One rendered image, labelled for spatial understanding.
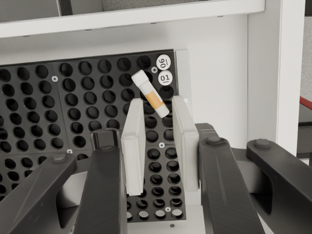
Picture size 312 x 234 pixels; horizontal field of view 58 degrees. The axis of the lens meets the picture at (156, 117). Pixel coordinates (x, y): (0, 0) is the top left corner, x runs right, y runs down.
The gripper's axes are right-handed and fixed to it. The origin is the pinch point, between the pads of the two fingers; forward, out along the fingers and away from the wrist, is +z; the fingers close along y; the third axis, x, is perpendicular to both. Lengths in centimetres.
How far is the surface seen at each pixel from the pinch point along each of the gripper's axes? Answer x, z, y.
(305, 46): -5, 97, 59
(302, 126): -3.4, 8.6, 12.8
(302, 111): -16, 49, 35
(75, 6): 12, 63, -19
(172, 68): 2.2, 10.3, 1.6
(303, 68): -14, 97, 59
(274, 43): 4.0, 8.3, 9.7
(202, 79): -0.1, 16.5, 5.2
